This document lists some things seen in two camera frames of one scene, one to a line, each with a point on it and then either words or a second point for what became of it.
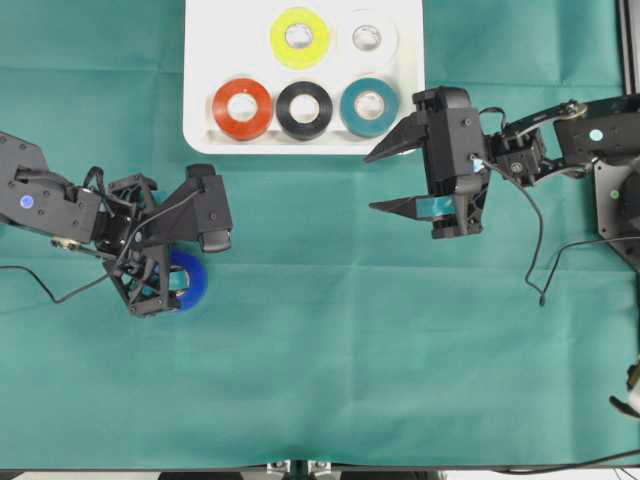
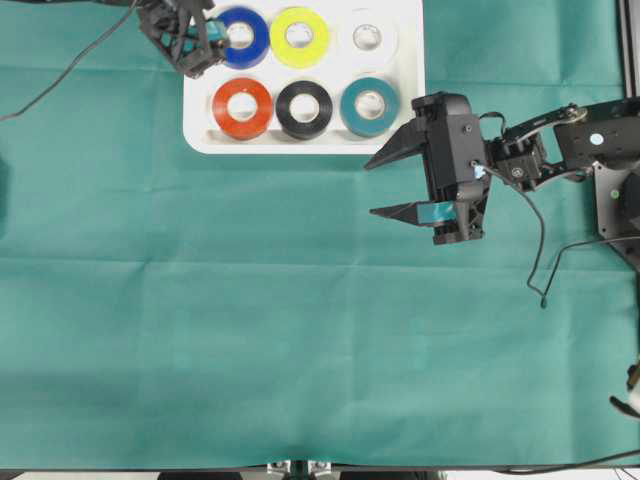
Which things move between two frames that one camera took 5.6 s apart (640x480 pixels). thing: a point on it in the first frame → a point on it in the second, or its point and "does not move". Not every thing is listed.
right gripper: x=459 y=160 does not move
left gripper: x=135 y=229 → x=179 y=29
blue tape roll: x=186 y=256 → x=248 y=56
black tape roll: x=299 y=130 does not move
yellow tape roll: x=307 y=57 does not move
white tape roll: x=373 y=57 does not move
